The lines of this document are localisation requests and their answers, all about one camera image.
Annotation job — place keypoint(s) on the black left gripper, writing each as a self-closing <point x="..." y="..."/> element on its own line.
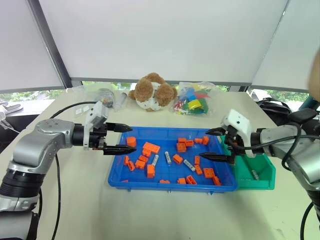
<point x="97" y="140"/>

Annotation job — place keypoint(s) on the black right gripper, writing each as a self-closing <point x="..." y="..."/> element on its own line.
<point x="231" y="140"/>

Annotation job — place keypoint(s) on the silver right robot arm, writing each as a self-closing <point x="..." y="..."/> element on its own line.
<point x="300" y="165"/>

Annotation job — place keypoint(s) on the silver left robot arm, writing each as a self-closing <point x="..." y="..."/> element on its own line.
<point x="37" y="145"/>

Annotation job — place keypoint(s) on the bag of coloured blocks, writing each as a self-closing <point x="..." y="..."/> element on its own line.
<point x="193" y="100"/>

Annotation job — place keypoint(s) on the green plastic bin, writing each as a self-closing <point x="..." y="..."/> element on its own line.
<point x="260" y="166"/>

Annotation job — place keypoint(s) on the large orange building block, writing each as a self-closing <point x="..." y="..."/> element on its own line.
<point x="150" y="148"/>

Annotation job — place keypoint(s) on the silver battery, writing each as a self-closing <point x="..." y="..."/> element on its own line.
<point x="189" y="165"/>
<point x="255" y="174"/>
<point x="167" y="157"/>
<point x="155" y="160"/>

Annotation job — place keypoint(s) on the clear plastic tube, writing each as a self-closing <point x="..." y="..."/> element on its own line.
<point x="120" y="100"/>

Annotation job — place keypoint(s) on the clear bag with dark parts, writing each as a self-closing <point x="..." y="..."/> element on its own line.
<point x="103" y="96"/>

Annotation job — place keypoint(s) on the blue plastic tray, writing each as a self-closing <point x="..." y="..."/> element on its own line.
<point x="172" y="172"/>

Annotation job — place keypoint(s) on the brown and white plush toy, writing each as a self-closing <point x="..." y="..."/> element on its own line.
<point x="150" y="91"/>

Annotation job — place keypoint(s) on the black bag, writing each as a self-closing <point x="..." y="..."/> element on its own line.
<point x="275" y="108"/>

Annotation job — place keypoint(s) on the teal pole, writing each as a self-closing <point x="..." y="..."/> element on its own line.
<point x="308" y="102"/>

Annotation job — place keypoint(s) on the grey tool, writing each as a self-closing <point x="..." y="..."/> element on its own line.
<point x="10" y="108"/>

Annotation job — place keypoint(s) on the blurry tan round object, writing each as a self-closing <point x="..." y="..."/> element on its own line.
<point x="315" y="75"/>

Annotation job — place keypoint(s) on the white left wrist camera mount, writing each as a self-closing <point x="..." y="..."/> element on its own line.
<point x="96" y="117"/>

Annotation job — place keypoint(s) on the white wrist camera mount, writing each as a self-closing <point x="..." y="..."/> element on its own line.
<point x="96" y="117"/>
<point x="240" y="123"/>

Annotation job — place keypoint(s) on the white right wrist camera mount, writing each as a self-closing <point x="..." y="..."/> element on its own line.
<point x="240" y="123"/>

